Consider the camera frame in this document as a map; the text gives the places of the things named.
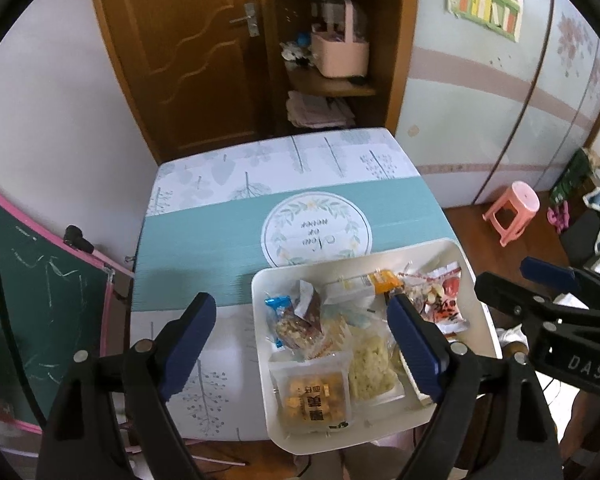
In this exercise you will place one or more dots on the clear plastic bag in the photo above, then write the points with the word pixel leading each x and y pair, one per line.
pixel 335 12

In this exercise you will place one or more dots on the pink toy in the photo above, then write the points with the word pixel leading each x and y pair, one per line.
pixel 558 218

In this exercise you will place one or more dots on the cream snack packet red label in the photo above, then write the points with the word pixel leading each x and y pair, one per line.
pixel 347 285

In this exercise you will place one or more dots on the green chalkboard pink frame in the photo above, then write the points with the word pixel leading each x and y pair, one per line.
pixel 55 320

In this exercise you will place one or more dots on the square clear pastry packet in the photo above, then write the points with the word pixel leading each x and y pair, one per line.
pixel 312 395

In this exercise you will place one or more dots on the brown wooden door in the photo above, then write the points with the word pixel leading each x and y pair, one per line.
pixel 180 60

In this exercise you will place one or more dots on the wooden corner shelf unit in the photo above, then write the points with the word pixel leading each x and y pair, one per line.
pixel 330 87

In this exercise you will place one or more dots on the small blue container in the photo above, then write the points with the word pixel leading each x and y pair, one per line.
pixel 304 39

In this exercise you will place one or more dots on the wall poster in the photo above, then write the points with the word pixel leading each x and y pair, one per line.
pixel 485 0

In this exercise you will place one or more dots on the black bag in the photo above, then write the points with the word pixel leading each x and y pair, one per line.
pixel 580 240

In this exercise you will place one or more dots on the clear packet of yellow puffs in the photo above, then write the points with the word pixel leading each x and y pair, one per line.
pixel 372 372

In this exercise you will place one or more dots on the pink plastic stool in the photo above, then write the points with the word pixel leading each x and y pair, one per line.
pixel 522 200

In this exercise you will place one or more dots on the pale floral sliding wardrobe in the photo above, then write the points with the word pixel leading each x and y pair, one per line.
pixel 480 100

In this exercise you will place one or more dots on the green patterned bag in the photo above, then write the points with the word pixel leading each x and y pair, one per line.
pixel 577 175

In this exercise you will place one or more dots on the clear red and white packet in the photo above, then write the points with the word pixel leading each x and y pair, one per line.
pixel 442 305

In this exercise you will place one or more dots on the stack of papers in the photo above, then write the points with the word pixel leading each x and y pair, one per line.
pixel 320 110

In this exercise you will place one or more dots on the white plastic tray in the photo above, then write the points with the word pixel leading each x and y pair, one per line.
pixel 280 282

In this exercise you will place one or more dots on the black chalkboard clip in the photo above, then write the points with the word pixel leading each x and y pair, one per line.
pixel 77 237

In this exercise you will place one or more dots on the small blue snack packet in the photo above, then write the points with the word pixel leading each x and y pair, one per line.
pixel 278 303

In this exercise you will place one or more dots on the clear packet of nuts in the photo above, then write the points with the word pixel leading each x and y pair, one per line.
pixel 292 330

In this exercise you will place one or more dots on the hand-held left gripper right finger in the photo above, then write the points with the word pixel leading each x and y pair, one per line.
pixel 415 347

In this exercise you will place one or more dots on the large clear yellow wafer packet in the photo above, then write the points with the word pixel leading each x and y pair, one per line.
pixel 337 335

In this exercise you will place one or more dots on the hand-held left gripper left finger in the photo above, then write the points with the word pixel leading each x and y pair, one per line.
pixel 190 345

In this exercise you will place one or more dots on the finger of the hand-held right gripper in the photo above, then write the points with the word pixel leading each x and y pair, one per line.
pixel 547 272
pixel 505 292

